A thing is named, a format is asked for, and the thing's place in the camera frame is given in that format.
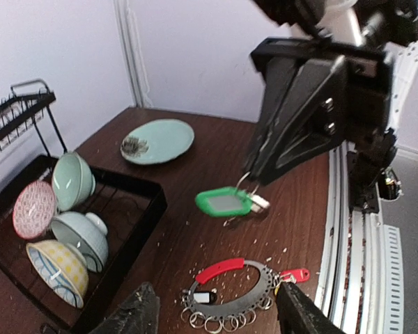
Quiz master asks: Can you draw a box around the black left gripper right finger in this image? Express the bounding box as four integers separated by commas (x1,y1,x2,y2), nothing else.
275,283,345,334

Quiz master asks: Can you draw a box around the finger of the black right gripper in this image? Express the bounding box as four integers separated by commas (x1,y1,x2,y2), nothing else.
254,55,348,185
244,57,312,180

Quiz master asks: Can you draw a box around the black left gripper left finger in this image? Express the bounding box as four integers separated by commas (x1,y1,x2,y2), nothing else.
90,282,160,334

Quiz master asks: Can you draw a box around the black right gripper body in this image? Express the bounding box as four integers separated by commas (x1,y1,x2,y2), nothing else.
250,38,394,143

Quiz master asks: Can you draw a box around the red tag key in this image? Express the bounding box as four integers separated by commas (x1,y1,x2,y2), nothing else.
279,268,311,283

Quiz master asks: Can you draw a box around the large grey red keyring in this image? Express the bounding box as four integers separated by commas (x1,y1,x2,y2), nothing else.
180,257,279,333

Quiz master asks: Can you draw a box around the green tag key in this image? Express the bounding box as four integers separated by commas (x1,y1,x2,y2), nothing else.
194,172,270,218

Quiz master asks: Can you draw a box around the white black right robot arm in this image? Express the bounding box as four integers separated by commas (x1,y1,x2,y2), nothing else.
243,1,418,213

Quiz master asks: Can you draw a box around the blue yellow patterned bowl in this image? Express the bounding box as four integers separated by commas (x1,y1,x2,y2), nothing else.
26,239,89,309

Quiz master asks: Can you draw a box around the grey blue ribbed bowl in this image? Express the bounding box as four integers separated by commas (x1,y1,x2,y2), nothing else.
51,211,109,273

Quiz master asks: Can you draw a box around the light blue flower plate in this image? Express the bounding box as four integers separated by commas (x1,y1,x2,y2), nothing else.
120,119,195,166

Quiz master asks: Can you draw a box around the green celadon bowl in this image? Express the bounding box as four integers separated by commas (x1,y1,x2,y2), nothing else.
52,152,96,212

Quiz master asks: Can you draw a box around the pink patterned bowl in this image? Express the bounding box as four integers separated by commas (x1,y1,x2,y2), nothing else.
13,180,57,240

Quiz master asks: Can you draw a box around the black wire dish rack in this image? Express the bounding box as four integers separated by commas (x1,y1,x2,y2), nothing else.
0,79,168,333

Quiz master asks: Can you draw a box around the right aluminium frame post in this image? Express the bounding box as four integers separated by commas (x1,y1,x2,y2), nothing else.
114,0,153,108

